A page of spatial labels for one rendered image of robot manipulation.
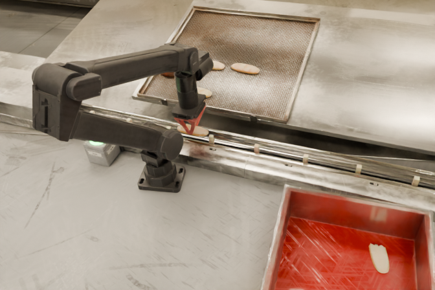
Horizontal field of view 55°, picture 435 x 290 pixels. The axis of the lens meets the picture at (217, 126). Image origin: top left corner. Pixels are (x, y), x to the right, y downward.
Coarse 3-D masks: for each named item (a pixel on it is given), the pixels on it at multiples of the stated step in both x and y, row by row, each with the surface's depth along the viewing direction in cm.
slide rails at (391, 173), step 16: (96, 112) 138; (176, 128) 129; (208, 144) 122; (240, 144) 121; (288, 160) 115; (320, 160) 114; (336, 160) 114; (368, 176) 108; (400, 176) 108; (432, 192) 103
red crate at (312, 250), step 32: (288, 224) 102; (320, 224) 101; (288, 256) 95; (320, 256) 94; (352, 256) 94; (288, 288) 89; (320, 288) 89; (352, 288) 88; (384, 288) 88; (416, 288) 87
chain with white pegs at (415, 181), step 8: (128, 120) 130; (168, 128) 126; (184, 136) 127; (224, 144) 123; (256, 144) 118; (256, 152) 118; (296, 160) 116; (304, 160) 113; (336, 168) 113; (360, 168) 108; (376, 176) 109; (416, 176) 105; (416, 184) 105
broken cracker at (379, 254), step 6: (372, 246) 94; (378, 246) 94; (372, 252) 93; (378, 252) 93; (384, 252) 93; (372, 258) 93; (378, 258) 92; (384, 258) 92; (378, 264) 91; (384, 264) 91; (378, 270) 91; (384, 270) 90
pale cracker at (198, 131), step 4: (188, 124) 125; (180, 128) 124; (188, 128) 123; (196, 128) 123; (200, 128) 122; (204, 128) 123; (184, 132) 122; (196, 132) 121; (200, 132) 121; (204, 132) 121
